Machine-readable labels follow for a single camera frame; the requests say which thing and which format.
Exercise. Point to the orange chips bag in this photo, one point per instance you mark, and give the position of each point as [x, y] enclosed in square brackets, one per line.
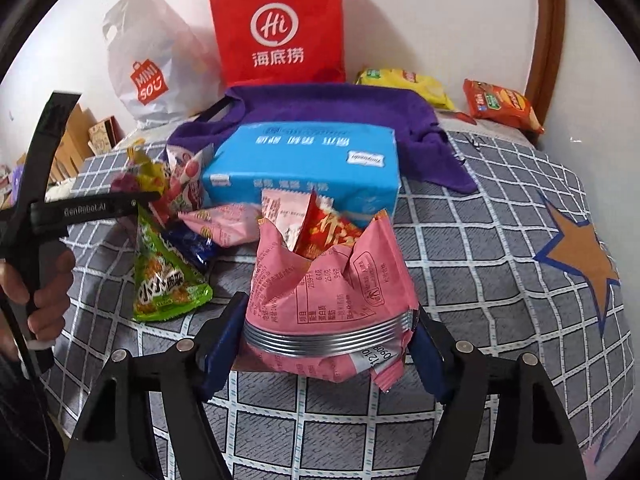
[502, 105]

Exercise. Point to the pink yellow candy bag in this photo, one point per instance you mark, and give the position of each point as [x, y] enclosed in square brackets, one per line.
[142, 174]

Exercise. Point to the pink snack packet silver band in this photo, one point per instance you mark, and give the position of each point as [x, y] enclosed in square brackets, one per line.
[348, 311]

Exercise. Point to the yellow chips bag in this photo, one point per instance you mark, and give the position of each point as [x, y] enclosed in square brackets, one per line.
[430, 88]

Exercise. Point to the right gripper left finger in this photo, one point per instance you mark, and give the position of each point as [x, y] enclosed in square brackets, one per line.
[220, 340]

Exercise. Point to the red Haidilao paper bag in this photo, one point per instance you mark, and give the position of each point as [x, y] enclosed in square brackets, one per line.
[279, 41]

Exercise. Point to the brown wooden door frame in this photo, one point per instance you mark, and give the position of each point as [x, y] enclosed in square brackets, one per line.
[547, 54]

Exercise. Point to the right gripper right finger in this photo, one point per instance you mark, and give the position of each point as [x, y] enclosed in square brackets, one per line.
[430, 349]

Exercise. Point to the white Miniso plastic bag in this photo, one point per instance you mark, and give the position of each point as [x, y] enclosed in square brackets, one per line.
[158, 68]

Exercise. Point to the pale pink nougat packet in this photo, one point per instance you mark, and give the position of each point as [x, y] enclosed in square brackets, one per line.
[287, 211]

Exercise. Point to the red small snack packet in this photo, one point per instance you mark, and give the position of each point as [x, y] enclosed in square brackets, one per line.
[323, 227]

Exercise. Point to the purple towel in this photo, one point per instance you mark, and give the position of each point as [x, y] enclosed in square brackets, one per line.
[424, 151]

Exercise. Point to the pink wafer snack packet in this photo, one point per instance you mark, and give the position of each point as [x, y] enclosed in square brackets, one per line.
[226, 225]

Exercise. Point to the long strawberry biscuit packet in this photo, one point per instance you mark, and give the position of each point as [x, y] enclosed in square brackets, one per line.
[184, 191]

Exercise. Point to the dark blue snack packet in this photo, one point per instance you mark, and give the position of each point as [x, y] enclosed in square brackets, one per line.
[198, 250]

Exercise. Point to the wooden furniture with boxes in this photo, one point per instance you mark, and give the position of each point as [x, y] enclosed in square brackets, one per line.
[75, 148]

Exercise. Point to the left hand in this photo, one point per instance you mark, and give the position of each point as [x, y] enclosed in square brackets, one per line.
[51, 300]

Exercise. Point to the blue tissue pack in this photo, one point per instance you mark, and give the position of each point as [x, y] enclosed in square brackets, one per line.
[355, 165]

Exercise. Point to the green snack bag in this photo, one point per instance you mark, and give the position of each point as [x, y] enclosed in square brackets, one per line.
[166, 285]

